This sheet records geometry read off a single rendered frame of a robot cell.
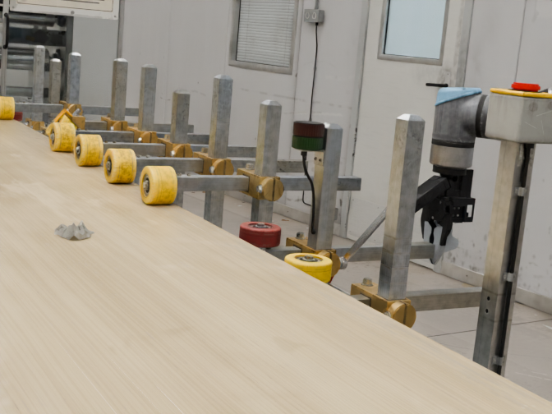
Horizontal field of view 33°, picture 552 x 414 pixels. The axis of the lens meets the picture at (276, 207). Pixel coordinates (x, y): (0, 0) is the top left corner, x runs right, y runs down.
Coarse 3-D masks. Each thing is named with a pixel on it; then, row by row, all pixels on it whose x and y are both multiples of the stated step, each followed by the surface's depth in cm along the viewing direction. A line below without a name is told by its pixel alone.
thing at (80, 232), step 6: (60, 228) 161; (66, 228) 159; (72, 228) 159; (78, 228) 161; (84, 228) 161; (60, 234) 160; (66, 234) 158; (72, 234) 157; (78, 234) 157; (84, 234) 159
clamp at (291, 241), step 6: (288, 240) 187; (294, 240) 186; (300, 240) 187; (306, 240) 187; (300, 246) 183; (306, 246) 181; (306, 252) 181; (312, 252) 179; (318, 252) 179; (324, 252) 178; (330, 252) 178; (330, 258) 178; (336, 258) 179; (336, 264) 179; (336, 270) 179
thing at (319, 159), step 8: (304, 136) 173; (304, 152) 175; (320, 152) 177; (304, 160) 176; (320, 160) 177; (304, 168) 176; (312, 184) 178; (312, 192) 178; (312, 200) 178; (312, 208) 179; (312, 216) 179; (312, 224) 179; (312, 232) 180
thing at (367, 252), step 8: (272, 248) 182; (280, 248) 182; (288, 248) 183; (296, 248) 184; (336, 248) 187; (344, 248) 188; (360, 248) 190; (368, 248) 190; (376, 248) 191; (416, 248) 196; (424, 248) 197; (432, 248) 198; (280, 256) 181; (352, 256) 189; (360, 256) 190; (368, 256) 191; (376, 256) 192; (416, 256) 197; (424, 256) 198; (432, 256) 199
